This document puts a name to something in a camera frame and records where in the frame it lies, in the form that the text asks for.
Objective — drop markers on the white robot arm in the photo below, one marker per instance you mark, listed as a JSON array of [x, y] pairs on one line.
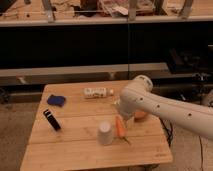
[[137, 95]]

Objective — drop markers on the black eraser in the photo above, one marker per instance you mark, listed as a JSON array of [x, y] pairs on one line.
[[51, 119]]

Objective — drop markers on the orange carrot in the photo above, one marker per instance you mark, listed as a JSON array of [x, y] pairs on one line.
[[121, 131]]

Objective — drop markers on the blue cloth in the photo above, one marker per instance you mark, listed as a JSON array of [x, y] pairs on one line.
[[56, 100]]

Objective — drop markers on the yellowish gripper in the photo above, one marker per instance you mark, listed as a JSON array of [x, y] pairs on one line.
[[129, 123]]

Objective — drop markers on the white ceramic cup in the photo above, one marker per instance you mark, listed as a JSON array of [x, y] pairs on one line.
[[104, 134]]

